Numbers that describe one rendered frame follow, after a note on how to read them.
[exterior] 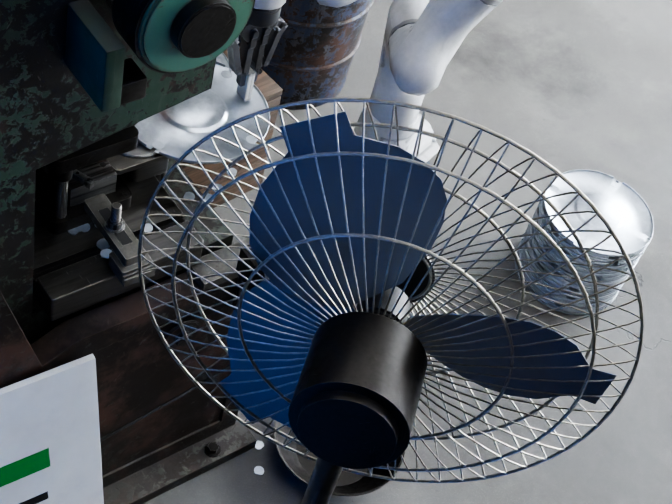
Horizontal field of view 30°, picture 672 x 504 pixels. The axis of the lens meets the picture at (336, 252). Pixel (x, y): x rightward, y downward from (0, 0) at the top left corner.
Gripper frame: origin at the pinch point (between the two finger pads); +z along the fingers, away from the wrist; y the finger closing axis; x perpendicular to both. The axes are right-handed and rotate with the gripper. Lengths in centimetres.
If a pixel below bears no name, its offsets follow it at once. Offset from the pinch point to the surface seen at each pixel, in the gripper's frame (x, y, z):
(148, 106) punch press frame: -19.9, -34.4, -25.0
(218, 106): -1.0, -6.3, 2.9
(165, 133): -3.2, -19.0, 2.8
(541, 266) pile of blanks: -27, 86, 73
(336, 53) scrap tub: 53, 73, 62
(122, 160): -5.3, -28.9, 3.5
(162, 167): -5.2, -20.1, 9.4
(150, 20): -32, -43, -54
